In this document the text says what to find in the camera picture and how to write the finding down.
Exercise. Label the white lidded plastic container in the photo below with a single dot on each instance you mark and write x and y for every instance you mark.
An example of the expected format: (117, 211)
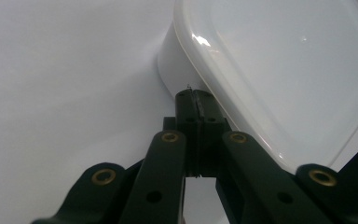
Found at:
(276, 77)

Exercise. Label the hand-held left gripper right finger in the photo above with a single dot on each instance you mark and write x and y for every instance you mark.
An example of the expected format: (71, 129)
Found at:
(209, 146)

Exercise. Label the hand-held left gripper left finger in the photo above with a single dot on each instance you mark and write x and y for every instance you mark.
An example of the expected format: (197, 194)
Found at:
(191, 146)

